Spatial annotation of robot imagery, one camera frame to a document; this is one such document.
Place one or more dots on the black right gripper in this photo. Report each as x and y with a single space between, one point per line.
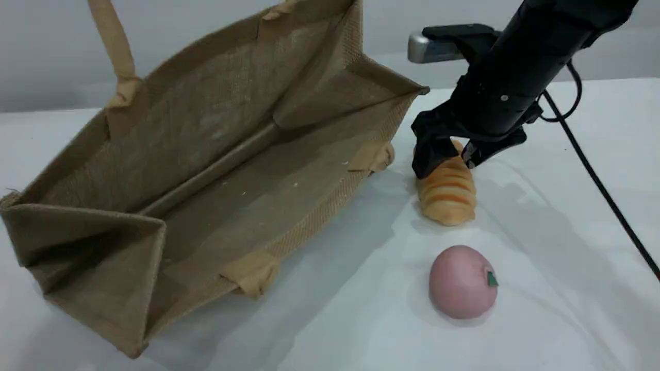
490 116

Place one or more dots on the long ridged bread loaf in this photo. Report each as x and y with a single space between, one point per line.
448 198

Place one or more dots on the pink peach with green leaf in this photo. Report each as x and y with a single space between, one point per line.
459 283

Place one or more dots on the brown jute tote bag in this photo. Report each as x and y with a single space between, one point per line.
206 170

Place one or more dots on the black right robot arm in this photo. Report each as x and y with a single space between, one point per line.
546 36

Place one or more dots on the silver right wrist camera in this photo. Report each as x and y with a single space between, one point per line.
438 46

